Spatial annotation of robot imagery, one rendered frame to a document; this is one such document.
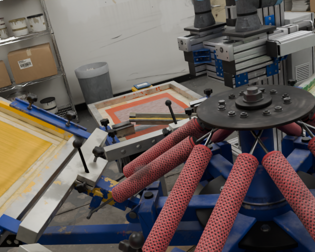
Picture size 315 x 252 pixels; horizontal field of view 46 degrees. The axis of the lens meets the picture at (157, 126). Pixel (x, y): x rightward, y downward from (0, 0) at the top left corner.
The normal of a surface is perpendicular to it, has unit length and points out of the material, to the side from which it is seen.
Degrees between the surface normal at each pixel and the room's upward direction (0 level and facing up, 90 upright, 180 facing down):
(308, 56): 90
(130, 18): 90
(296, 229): 0
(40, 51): 87
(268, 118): 0
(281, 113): 0
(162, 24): 90
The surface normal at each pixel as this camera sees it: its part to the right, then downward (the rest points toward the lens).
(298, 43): 0.41, 0.28
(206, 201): -0.18, -0.91
